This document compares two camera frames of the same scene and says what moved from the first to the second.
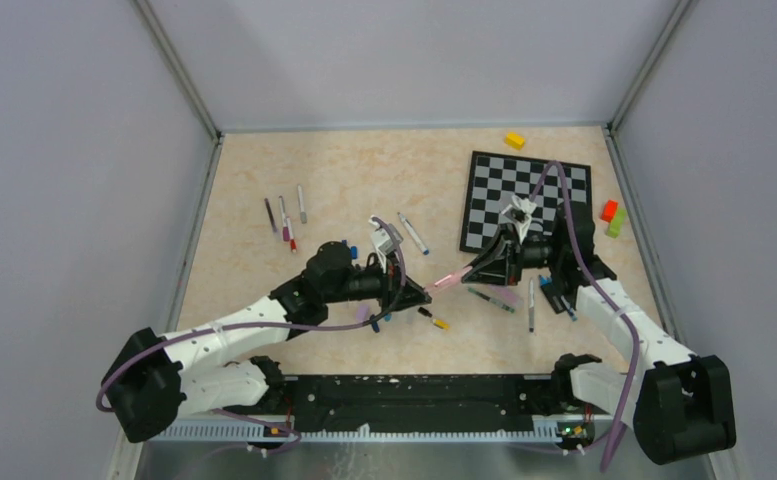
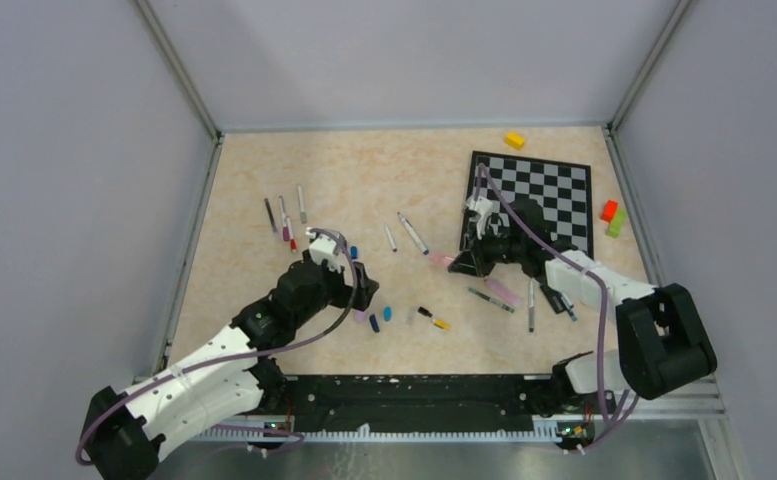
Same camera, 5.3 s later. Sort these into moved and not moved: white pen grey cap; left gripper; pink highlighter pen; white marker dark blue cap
Moved: left gripper
Not moved: white pen grey cap; pink highlighter pen; white marker dark blue cap
